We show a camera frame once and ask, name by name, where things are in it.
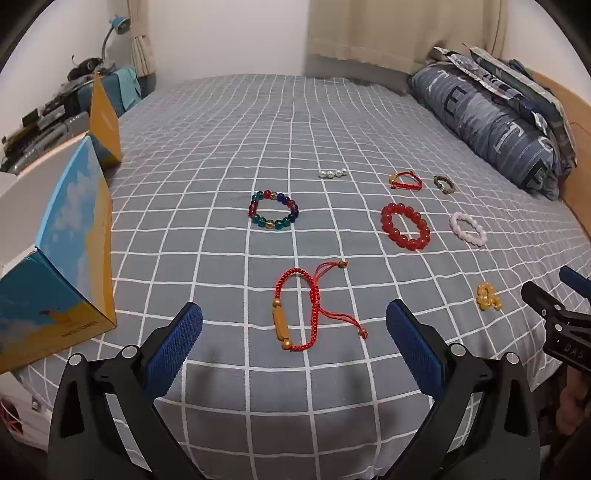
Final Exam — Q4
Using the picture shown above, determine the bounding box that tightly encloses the person's right hand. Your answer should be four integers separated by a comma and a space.
556, 369, 591, 437

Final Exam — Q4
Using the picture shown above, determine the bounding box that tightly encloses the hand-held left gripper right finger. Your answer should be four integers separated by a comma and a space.
383, 299, 542, 480

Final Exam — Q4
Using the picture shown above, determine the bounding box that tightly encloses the folded patterned quilt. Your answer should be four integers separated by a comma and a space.
434, 46, 578, 171

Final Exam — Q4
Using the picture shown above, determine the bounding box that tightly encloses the red braided cord bracelet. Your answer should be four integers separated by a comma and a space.
270, 260, 370, 352

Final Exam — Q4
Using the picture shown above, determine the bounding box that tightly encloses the pink bead bracelet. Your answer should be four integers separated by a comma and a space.
450, 211, 488, 247

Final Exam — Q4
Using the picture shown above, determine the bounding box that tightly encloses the blue and yellow cardboard box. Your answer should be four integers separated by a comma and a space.
0, 69, 123, 376

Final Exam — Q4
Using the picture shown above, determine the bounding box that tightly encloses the red bead bracelet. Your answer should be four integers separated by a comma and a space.
380, 202, 431, 251

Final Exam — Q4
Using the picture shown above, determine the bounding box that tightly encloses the wooden headboard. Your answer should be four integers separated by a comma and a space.
526, 69, 591, 232

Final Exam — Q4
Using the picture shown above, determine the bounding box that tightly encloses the yellow bead bracelet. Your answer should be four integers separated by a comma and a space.
476, 282, 504, 312

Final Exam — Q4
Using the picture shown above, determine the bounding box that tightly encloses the small red cord bracelet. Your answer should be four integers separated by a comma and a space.
389, 171, 424, 191

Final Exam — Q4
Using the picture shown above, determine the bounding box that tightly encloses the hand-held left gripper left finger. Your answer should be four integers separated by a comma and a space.
48, 302, 204, 480

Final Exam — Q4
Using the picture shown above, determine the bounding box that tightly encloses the blue printed pillow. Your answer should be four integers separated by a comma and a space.
409, 62, 575, 201

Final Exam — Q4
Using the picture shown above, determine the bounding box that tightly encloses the grey suitcase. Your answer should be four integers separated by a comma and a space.
0, 111, 92, 175

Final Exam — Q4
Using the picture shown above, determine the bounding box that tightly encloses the multicolour glass bead bracelet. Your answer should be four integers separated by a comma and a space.
249, 189, 300, 230

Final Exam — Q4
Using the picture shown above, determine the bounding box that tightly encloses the beige curtain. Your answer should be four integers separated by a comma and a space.
307, 0, 509, 75

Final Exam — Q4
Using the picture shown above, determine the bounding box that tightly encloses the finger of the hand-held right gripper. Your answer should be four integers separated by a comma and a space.
521, 281, 568, 325
558, 265, 591, 297

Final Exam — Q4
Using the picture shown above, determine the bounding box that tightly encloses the blue desk lamp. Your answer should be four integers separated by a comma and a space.
99, 16, 131, 70

